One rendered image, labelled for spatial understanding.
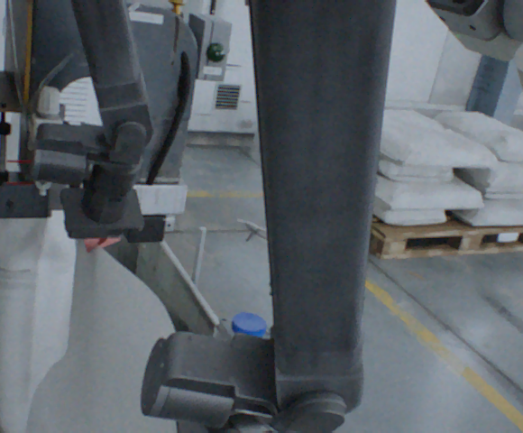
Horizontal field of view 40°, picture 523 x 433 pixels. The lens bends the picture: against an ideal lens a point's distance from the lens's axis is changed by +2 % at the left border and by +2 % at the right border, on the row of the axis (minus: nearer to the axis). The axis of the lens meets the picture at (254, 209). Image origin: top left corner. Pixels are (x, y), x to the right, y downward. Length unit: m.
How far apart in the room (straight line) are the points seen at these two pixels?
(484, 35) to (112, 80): 0.43
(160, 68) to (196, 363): 0.66
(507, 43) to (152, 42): 0.49
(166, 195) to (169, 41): 0.25
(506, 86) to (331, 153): 6.38
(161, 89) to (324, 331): 0.72
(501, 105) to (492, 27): 5.84
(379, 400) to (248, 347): 2.14
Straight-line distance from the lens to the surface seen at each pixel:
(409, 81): 6.49
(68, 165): 0.87
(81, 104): 3.96
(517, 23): 0.86
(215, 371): 0.52
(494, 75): 6.90
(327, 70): 0.28
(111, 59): 0.81
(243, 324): 1.21
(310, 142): 0.31
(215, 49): 1.10
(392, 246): 3.76
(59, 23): 1.05
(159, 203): 1.16
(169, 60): 1.09
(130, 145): 0.83
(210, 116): 4.98
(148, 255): 1.81
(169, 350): 0.52
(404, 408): 2.67
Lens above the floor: 1.47
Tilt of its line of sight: 21 degrees down
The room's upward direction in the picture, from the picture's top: 11 degrees clockwise
